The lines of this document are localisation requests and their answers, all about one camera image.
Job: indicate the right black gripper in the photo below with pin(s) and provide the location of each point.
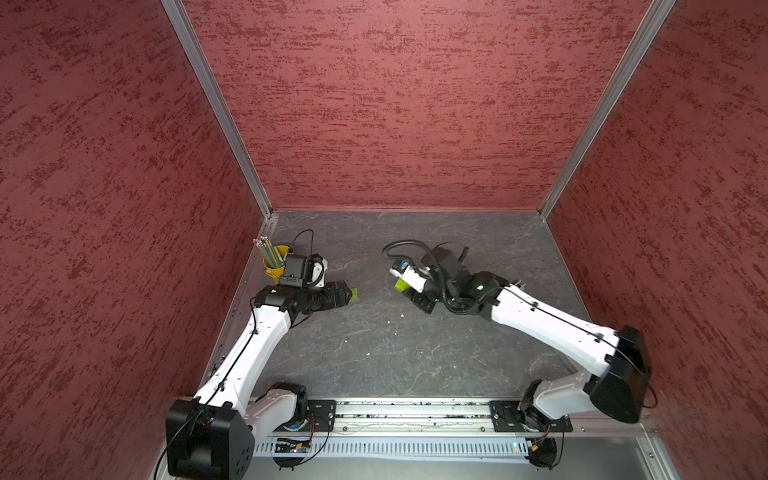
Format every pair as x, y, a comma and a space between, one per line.
421, 301

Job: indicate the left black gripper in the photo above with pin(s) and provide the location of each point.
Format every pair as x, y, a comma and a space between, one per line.
330, 301

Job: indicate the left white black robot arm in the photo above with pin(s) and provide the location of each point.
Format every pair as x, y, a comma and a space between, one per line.
213, 434

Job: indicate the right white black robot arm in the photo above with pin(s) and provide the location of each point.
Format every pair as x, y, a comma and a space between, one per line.
613, 366

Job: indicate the yellow pencil cup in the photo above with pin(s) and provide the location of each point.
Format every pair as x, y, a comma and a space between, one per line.
276, 274

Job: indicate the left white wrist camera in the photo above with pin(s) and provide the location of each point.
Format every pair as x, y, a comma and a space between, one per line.
317, 272

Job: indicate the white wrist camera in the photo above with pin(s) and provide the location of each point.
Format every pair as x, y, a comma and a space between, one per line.
415, 277
317, 272

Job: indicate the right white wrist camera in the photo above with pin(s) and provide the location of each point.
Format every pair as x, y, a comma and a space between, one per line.
415, 277

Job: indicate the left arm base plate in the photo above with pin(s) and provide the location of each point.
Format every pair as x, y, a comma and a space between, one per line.
315, 415

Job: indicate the aluminium rail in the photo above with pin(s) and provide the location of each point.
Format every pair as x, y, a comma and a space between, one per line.
458, 417

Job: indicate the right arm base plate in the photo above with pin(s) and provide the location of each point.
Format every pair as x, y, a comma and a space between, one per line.
509, 417

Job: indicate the white perforated cable duct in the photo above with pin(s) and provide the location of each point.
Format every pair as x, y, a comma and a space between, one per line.
503, 449

